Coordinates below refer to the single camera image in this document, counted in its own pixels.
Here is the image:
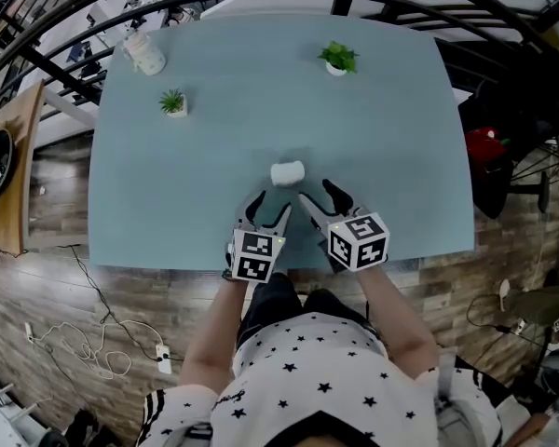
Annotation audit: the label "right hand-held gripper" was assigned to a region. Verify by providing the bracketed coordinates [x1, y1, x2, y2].
[297, 178, 391, 274]

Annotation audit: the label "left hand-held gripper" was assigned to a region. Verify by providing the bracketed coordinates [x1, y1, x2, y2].
[225, 189, 293, 282]

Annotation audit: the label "person's right forearm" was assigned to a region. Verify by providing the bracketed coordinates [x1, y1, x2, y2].
[353, 265, 442, 381]

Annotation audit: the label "person's left forearm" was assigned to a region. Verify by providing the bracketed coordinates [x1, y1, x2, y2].
[179, 277, 255, 390]

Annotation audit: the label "dark shorts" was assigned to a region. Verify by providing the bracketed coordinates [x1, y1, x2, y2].
[237, 272, 378, 358]

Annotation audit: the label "spiky plant in square pot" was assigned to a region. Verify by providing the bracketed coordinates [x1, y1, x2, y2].
[157, 88, 189, 119]

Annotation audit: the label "leafy plant in round pot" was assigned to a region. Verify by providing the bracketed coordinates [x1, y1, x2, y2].
[317, 40, 361, 77]

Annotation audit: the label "red bag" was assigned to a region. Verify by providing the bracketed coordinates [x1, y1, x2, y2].
[464, 127, 513, 167]

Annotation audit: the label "white star print shirt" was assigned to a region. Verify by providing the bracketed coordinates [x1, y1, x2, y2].
[137, 312, 502, 447]

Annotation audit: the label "white power strip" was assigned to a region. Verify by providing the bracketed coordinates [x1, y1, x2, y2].
[155, 344, 174, 375]

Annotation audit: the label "white printed bottle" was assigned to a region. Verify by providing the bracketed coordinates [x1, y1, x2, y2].
[120, 29, 168, 76]

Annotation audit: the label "black chair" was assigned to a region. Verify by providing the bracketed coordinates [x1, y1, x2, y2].
[458, 79, 559, 221]

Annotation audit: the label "wooden side table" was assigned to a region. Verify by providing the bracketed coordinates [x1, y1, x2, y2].
[0, 79, 97, 258]

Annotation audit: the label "black cable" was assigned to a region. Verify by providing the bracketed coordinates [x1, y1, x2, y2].
[58, 243, 185, 362]

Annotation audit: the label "white cable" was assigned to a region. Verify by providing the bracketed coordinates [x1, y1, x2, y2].
[30, 319, 164, 380]

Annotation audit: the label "gray harness strap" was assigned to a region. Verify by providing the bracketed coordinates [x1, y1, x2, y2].
[435, 346, 499, 447]

